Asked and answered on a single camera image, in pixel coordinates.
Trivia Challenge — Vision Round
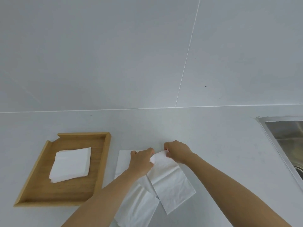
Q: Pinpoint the person's right hand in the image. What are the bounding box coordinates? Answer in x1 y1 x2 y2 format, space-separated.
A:
164 140 195 165

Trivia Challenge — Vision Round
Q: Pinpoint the person's left hand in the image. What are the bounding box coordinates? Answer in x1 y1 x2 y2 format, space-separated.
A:
128 148 156 178

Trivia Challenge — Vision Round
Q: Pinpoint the white paper napkin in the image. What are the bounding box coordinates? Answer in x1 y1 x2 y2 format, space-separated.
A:
113 150 160 227
150 150 196 215

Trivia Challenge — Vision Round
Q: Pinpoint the person's right forearm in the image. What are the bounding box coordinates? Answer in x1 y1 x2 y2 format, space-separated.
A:
179 153 292 227

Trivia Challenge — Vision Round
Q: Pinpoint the person's left forearm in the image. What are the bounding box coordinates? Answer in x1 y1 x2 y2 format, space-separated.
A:
61 168 152 227

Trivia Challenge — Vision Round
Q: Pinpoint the stack of folded white napkins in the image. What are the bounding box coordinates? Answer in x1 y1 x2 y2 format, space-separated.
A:
49 147 92 184

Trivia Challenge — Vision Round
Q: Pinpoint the wooden tray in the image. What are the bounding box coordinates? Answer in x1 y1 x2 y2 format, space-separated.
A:
13 132 112 207

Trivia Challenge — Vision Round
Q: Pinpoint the stainless steel sink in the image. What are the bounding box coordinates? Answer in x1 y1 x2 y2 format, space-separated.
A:
256 115 303 182

